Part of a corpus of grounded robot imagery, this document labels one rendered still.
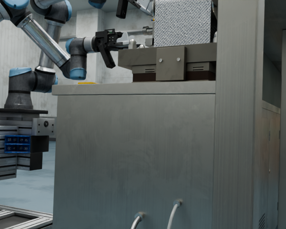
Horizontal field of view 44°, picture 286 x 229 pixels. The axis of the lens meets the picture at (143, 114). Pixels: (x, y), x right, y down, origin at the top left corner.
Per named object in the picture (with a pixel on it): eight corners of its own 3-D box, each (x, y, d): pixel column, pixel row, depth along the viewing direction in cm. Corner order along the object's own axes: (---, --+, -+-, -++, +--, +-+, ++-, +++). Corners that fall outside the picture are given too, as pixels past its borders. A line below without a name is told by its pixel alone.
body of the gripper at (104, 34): (115, 28, 148) (91, 30, 153) (114, 48, 147) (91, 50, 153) (124, 32, 155) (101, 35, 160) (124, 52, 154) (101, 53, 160)
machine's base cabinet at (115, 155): (221, 201, 354) (223, 116, 356) (289, 211, 325) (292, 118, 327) (46, 325, 130) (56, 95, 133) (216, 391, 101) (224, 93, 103)
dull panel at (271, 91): (287, 113, 328) (287, 88, 329) (291, 113, 326) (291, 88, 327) (232, 89, 130) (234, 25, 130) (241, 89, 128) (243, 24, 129)
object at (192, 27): (154, 60, 143) (155, 15, 144) (209, 57, 133) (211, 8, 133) (153, 60, 143) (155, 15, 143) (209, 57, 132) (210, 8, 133)
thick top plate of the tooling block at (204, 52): (138, 72, 142) (138, 57, 142) (238, 68, 123) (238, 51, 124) (117, 66, 128) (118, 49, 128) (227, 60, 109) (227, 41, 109)
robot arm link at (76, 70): (81, 81, 169) (82, 59, 169) (88, 79, 159) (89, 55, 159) (66, 80, 166) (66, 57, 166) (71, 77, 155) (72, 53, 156)
